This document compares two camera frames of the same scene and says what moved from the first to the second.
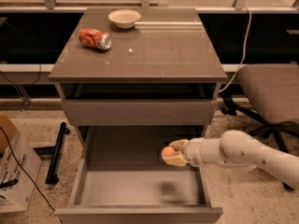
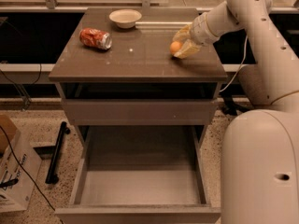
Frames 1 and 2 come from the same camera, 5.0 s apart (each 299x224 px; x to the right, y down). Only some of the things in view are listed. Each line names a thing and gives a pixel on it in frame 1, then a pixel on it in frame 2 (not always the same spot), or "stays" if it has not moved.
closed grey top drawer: x=139 y=112 stays
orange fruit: x=167 y=151 -> x=175 y=46
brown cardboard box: x=7 y=132 stays
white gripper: x=192 y=152 -> x=199 y=29
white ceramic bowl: x=124 y=19 stays
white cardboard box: x=20 y=167 stays
